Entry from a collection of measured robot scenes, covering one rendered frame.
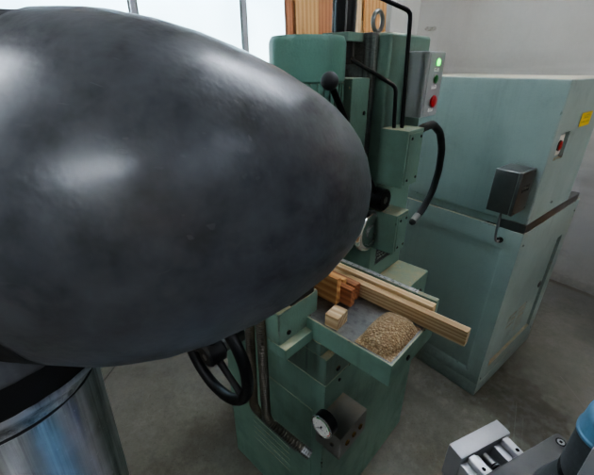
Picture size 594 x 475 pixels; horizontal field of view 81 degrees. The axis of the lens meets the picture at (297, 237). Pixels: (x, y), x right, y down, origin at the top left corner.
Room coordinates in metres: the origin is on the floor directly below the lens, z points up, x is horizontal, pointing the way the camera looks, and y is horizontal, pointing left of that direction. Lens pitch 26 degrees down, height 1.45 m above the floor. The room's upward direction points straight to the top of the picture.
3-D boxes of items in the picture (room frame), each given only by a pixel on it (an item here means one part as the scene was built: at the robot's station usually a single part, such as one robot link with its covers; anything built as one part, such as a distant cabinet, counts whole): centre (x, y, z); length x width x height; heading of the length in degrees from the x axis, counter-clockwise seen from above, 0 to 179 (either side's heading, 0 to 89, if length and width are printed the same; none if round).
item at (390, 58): (1.12, -0.22, 1.16); 0.22 x 0.22 x 0.72; 47
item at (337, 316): (0.66, -0.09, 0.92); 0.04 x 0.04 x 0.03; 53
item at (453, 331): (0.79, -0.15, 0.92); 0.60 x 0.02 x 0.04; 47
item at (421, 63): (1.04, -0.34, 1.40); 0.10 x 0.06 x 0.16; 137
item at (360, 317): (0.77, -0.01, 0.87); 0.61 x 0.30 x 0.06; 47
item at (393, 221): (0.93, -0.26, 1.02); 0.09 x 0.07 x 0.12; 47
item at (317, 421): (0.57, -0.07, 0.65); 0.06 x 0.04 x 0.08; 47
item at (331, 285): (0.78, -0.05, 0.94); 0.16 x 0.02 x 0.08; 47
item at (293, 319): (0.70, 0.05, 0.92); 0.15 x 0.13 x 0.09; 47
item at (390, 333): (0.61, -0.21, 0.92); 0.14 x 0.09 x 0.04; 137
